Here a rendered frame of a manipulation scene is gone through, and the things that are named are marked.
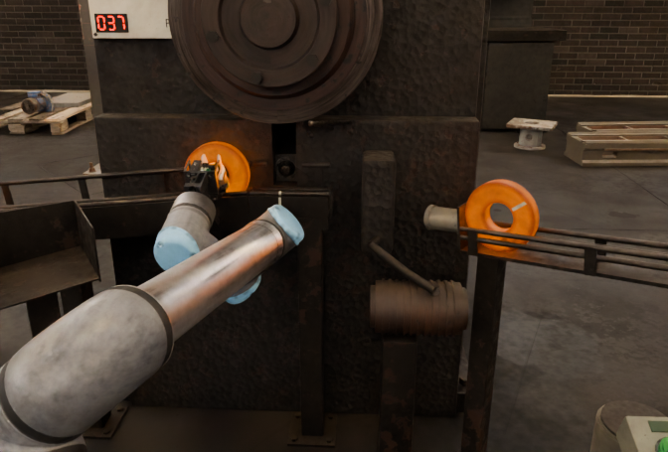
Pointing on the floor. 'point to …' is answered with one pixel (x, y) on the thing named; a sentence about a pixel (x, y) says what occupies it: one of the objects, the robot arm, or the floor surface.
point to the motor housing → (391, 342)
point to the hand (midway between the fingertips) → (216, 166)
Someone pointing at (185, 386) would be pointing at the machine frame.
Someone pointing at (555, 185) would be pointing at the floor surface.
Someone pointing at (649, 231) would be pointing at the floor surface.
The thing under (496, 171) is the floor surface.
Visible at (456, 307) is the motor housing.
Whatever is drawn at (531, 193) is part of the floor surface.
